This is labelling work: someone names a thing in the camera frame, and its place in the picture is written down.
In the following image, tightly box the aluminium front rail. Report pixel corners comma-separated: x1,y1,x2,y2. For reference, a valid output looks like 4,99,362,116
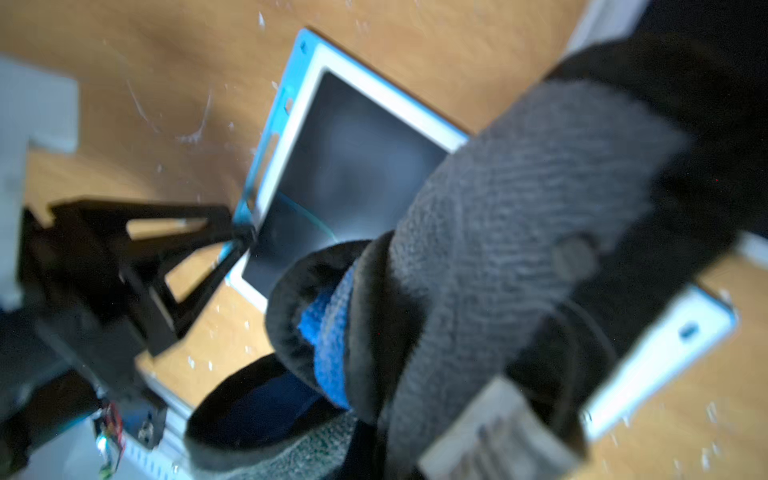
11,374,194,480

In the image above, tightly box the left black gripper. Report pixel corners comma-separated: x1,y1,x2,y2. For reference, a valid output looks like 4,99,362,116
1,200,255,450

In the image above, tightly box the grey microfibre cloth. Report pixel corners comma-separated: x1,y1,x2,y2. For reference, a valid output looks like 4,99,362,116
184,35,767,479

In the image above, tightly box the blue-edged white drawing tablet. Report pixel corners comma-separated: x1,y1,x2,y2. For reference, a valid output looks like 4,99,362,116
227,29,738,441

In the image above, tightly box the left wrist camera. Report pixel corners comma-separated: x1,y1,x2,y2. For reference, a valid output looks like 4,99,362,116
0,53,80,313

